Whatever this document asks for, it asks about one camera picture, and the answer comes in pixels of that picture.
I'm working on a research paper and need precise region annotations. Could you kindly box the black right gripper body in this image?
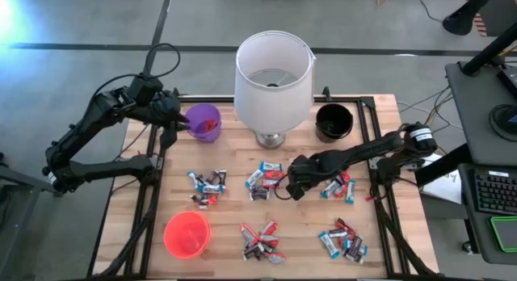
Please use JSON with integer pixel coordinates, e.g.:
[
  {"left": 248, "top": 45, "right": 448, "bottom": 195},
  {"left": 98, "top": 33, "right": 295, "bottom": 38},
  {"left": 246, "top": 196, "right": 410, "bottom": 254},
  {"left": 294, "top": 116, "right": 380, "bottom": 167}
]
[{"left": 285, "top": 153, "right": 326, "bottom": 187}]

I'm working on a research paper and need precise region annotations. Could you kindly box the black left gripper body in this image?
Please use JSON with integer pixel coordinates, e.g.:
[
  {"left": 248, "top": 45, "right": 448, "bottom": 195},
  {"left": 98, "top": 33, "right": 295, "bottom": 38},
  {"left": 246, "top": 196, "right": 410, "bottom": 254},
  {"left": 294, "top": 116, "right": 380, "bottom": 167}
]
[{"left": 148, "top": 89, "right": 183, "bottom": 150}]

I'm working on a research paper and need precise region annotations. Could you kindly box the purple plastic bucket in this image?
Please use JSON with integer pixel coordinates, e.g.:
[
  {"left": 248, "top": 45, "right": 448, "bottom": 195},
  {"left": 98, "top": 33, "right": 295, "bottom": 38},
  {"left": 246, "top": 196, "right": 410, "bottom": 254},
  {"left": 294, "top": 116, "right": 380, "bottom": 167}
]
[{"left": 184, "top": 103, "right": 223, "bottom": 144}]

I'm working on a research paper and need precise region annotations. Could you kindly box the black plastic bucket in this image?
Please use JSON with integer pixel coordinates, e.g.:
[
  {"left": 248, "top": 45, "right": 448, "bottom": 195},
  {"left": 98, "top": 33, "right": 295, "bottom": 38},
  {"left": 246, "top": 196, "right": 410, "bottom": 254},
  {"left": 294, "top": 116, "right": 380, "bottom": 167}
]
[{"left": 314, "top": 103, "right": 355, "bottom": 144}]

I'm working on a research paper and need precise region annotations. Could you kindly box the white-shade silver table lamp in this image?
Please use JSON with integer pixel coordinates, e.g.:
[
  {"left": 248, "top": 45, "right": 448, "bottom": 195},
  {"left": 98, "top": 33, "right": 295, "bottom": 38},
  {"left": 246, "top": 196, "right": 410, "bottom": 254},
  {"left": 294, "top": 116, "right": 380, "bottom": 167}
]
[{"left": 233, "top": 29, "right": 317, "bottom": 150}]

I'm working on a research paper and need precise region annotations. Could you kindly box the orange plastic bucket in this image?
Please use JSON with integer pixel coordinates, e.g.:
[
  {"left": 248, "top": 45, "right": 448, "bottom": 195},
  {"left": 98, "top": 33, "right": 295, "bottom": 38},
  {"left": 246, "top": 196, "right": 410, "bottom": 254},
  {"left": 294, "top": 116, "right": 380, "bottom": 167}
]
[{"left": 162, "top": 210, "right": 212, "bottom": 261}]

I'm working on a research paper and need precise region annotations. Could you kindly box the black desk leg bar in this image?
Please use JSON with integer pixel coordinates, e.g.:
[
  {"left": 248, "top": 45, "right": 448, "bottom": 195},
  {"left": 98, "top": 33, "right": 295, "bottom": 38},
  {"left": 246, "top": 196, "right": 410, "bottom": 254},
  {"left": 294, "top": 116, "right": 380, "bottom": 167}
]
[{"left": 414, "top": 142, "right": 473, "bottom": 188}]

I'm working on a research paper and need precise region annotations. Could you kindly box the white paper sheet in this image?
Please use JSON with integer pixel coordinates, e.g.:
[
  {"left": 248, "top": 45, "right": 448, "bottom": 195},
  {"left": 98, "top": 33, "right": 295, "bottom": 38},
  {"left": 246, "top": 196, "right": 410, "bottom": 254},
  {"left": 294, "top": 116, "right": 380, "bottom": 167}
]
[{"left": 419, "top": 151, "right": 463, "bottom": 205}]

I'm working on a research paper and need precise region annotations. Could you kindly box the grey operator desk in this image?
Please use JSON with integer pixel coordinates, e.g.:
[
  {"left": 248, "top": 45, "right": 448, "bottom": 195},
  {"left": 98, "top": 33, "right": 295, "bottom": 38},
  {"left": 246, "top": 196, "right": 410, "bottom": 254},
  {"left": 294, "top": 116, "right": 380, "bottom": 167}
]
[{"left": 443, "top": 61, "right": 517, "bottom": 168}]

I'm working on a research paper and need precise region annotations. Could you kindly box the grey keyboard desk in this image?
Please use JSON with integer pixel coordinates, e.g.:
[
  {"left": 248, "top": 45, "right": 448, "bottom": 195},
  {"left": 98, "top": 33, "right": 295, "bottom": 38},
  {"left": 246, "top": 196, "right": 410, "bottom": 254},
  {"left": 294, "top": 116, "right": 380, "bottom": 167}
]
[{"left": 458, "top": 162, "right": 517, "bottom": 266}]

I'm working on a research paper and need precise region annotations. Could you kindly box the black computer keyboard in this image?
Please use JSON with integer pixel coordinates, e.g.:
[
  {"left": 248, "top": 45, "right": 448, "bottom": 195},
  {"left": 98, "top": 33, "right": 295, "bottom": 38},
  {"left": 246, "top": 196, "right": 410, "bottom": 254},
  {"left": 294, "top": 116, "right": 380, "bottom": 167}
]
[{"left": 473, "top": 169, "right": 517, "bottom": 216}]

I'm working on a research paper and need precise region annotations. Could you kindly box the black round monitor base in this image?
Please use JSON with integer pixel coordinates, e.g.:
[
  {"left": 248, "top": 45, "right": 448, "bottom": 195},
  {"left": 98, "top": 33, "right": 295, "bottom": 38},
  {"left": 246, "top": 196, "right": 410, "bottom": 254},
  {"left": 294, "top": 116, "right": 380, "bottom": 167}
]
[{"left": 488, "top": 103, "right": 517, "bottom": 143}]

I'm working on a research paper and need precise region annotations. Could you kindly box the green-edged black tablet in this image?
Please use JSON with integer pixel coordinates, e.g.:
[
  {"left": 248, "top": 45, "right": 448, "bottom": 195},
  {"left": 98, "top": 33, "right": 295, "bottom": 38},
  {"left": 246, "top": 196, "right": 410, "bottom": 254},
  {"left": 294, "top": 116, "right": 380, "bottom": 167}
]
[{"left": 489, "top": 215, "right": 517, "bottom": 254}]

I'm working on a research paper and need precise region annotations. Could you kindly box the black stand leg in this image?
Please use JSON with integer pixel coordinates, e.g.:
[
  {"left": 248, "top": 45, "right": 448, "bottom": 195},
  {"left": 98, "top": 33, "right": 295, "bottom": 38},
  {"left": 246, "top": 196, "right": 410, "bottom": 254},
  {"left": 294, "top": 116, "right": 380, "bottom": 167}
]
[{"left": 442, "top": 0, "right": 498, "bottom": 36}]

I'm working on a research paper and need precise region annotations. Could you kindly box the black monitor pole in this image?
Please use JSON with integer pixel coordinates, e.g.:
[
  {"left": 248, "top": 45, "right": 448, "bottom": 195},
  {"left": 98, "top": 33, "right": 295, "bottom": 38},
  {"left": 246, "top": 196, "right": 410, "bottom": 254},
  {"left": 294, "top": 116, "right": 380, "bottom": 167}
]
[{"left": 460, "top": 21, "right": 517, "bottom": 77}]

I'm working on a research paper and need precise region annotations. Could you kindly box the black hazard-striped floor mat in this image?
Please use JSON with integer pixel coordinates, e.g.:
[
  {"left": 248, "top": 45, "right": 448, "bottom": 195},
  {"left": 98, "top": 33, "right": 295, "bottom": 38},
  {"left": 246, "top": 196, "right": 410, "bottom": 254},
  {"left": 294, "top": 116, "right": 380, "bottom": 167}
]
[{"left": 462, "top": 0, "right": 517, "bottom": 38}]

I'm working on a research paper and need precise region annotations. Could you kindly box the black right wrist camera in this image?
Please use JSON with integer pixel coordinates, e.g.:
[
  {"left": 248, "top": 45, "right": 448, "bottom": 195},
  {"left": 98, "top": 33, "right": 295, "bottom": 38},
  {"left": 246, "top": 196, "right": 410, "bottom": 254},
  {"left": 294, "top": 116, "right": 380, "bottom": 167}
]
[{"left": 286, "top": 182, "right": 308, "bottom": 202}]

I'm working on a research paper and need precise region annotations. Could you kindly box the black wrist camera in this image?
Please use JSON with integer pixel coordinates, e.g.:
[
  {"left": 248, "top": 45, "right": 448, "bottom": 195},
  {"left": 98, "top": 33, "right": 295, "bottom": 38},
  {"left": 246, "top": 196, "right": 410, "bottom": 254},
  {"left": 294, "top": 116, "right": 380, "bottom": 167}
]
[
  {"left": 286, "top": 182, "right": 308, "bottom": 202},
  {"left": 128, "top": 75, "right": 165, "bottom": 107}
]

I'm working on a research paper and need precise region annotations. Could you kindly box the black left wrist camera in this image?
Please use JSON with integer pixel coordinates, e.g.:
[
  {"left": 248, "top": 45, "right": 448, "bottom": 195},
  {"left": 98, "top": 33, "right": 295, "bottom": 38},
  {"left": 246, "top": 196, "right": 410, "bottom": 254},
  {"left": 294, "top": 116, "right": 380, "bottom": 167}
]
[{"left": 128, "top": 75, "right": 165, "bottom": 107}]

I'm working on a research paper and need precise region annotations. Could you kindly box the black right camera cable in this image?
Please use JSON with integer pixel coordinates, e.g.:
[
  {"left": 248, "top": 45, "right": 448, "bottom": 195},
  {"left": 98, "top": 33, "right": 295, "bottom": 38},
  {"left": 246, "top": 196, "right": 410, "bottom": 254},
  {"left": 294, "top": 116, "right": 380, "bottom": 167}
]
[{"left": 273, "top": 172, "right": 292, "bottom": 201}]

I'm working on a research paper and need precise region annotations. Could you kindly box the black camera cable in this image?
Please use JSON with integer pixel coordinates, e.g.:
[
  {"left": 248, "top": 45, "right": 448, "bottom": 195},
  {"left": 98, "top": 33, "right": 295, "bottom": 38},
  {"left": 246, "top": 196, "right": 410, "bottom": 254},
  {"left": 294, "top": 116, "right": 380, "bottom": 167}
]
[
  {"left": 273, "top": 172, "right": 292, "bottom": 201},
  {"left": 143, "top": 42, "right": 182, "bottom": 80}
]

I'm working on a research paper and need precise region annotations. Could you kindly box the black left camera cable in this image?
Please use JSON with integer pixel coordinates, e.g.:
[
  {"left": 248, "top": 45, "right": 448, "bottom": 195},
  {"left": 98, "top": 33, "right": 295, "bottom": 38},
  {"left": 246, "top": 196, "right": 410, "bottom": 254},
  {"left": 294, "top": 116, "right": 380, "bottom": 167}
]
[{"left": 143, "top": 42, "right": 182, "bottom": 80}]

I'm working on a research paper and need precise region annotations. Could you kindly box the grey metal cart frame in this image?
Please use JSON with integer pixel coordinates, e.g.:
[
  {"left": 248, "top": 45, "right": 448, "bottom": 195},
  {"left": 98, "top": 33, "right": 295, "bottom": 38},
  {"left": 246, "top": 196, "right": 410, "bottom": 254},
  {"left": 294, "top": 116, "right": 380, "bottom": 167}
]
[{"left": 0, "top": 151, "right": 68, "bottom": 281}]

